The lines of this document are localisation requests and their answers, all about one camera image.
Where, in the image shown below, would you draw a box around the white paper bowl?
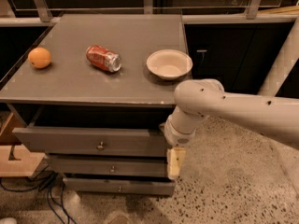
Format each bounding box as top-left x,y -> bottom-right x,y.
146,49 -> 192,80

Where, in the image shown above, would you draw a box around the grey bottom drawer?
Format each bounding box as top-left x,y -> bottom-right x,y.
63,177 -> 175,196

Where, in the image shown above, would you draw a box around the grey top drawer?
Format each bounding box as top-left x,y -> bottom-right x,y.
13,127 -> 169,157

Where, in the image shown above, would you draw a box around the red soda can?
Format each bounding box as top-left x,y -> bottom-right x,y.
86,45 -> 121,73

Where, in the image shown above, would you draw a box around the grey drawer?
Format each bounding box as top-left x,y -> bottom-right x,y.
13,127 -> 169,157
63,177 -> 175,196
46,155 -> 167,177

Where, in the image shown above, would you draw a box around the black floor cables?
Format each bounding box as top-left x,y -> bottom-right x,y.
0,165 -> 78,224

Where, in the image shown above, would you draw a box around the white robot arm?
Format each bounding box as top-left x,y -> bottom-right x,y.
164,79 -> 299,180

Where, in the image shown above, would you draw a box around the grey drawer cabinet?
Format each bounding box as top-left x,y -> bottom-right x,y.
0,14 -> 192,196

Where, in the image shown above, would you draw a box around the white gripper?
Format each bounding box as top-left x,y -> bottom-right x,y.
164,117 -> 195,180

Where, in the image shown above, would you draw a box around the orange fruit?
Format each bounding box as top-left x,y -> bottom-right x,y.
28,48 -> 51,69

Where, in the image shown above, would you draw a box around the black lower cabinet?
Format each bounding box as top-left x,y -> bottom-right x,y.
185,22 -> 293,94

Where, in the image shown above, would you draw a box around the wooden box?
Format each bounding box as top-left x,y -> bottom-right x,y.
0,112 -> 44,177

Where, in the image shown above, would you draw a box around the grey middle drawer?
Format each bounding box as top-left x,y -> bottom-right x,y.
46,155 -> 167,177

